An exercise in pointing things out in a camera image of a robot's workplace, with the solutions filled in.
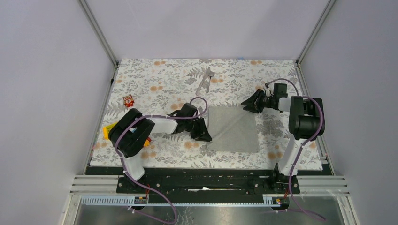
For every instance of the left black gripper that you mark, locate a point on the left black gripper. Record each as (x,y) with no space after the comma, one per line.
(202,133)

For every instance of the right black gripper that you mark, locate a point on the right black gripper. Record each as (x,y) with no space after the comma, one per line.
(251,105)

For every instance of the grey cloth napkin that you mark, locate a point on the grey cloth napkin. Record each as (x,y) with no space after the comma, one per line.
(232,130)

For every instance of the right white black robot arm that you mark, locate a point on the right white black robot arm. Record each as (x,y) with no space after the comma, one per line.
(306,123)

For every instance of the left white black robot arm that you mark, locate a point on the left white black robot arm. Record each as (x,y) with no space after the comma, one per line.
(130,134)

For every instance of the blue orange toy car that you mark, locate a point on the blue orange toy car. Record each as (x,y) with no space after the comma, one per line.
(147,142)

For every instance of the red owl toy block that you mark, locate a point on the red owl toy block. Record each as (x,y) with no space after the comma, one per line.
(128,101)

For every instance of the yellow toy block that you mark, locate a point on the yellow toy block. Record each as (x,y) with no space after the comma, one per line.
(106,130)

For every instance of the right aluminium frame post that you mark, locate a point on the right aluminium frame post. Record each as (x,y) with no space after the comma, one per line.
(326,11)

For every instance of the aluminium frame post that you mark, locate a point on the aluminium frame post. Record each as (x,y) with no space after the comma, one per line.
(326,11)
(98,32)

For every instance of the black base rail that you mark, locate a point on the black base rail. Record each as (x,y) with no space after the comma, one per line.
(209,185)

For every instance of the left aluminium frame post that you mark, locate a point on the left aluminium frame post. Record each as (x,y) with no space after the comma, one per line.
(98,32)

